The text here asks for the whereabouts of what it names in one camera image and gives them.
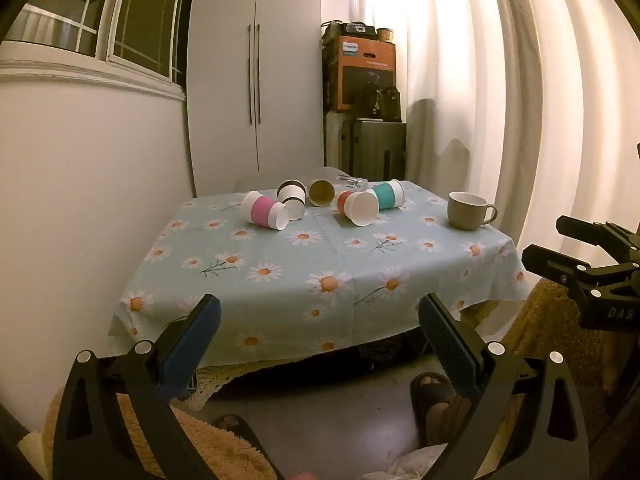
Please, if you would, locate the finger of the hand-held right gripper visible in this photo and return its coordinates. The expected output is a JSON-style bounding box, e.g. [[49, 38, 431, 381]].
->
[[521, 244, 640, 306], [556, 215, 640, 252]]

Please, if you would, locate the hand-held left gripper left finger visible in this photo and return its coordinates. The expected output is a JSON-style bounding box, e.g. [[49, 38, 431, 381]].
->
[[52, 294, 223, 480]]

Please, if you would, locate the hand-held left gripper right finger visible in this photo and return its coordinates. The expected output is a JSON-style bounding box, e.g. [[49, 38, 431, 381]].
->
[[417, 292, 594, 480]]

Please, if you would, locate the pink banded white cup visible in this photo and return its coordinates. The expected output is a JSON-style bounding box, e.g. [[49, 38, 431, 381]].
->
[[241, 190, 291, 231]]

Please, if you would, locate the teal banded white cup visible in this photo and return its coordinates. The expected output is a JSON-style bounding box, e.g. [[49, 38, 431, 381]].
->
[[370, 179, 406, 212]]

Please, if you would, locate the red banded white cup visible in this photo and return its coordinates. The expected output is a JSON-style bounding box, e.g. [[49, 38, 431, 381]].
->
[[336, 189, 380, 228]]

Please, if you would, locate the brown banded white cup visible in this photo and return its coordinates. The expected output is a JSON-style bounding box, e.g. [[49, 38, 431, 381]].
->
[[276, 179, 308, 222]]

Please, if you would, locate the brown paper cup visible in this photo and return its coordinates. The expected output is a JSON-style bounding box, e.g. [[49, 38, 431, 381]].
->
[[307, 178, 337, 208]]

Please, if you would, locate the cream lace cloth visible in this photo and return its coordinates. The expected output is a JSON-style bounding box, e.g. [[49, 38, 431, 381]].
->
[[184, 359, 283, 412]]

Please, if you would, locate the yellow shaggy rug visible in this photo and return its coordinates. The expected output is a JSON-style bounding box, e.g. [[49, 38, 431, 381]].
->
[[459, 277, 623, 461]]

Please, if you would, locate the person's right black slipper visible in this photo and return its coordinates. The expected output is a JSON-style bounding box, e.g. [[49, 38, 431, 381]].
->
[[410, 372, 457, 450]]

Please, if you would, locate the person's black slipper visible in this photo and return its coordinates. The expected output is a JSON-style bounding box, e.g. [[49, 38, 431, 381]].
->
[[210, 413, 273, 480], [410, 372, 457, 450]]

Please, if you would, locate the person's left black slipper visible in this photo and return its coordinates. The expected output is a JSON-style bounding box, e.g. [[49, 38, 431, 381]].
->
[[210, 413, 273, 480]]

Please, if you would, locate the grey ceramic mug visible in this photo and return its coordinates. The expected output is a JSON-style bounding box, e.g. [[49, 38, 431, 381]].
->
[[446, 191, 500, 232]]

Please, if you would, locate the yellow fuzzy blanket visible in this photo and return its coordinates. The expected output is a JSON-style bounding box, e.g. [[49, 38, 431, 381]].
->
[[42, 385, 278, 480]]

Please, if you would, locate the daisy print tablecloth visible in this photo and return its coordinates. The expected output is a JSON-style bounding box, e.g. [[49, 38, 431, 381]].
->
[[109, 180, 531, 369]]

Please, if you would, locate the white cloth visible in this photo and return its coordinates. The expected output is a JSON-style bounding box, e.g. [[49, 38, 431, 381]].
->
[[387, 442, 451, 480]]

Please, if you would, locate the white curtain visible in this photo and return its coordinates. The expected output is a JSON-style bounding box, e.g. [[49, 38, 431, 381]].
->
[[320, 0, 640, 283]]

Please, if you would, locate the grey suitcase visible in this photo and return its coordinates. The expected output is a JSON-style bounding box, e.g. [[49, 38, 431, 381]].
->
[[325, 111, 407, 184]]

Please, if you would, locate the black handbag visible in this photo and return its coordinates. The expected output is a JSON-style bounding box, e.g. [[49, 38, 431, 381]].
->
[[357, 85, 403, 122]]

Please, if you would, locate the white wardrobe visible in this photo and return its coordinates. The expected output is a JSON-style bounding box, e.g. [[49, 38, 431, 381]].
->
[[187, 0, 327, 199]]

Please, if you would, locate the orange cardboard box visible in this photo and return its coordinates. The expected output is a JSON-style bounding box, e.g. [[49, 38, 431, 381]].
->
[[336, 36, 397, 114]]

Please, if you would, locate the dark green bag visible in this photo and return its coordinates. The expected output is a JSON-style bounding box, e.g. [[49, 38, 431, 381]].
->
[[321, 21, 379, 45]]

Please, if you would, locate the white framed window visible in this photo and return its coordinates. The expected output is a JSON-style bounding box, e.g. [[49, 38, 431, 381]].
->
[[0, 0, 194, 87]]

